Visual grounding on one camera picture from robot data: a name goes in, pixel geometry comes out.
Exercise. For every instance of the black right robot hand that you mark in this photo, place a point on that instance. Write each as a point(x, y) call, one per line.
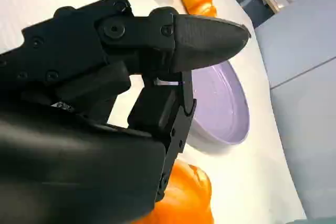
point(78, 155)

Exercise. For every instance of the lilac plate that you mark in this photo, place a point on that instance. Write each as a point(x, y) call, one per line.
point(220, 103)

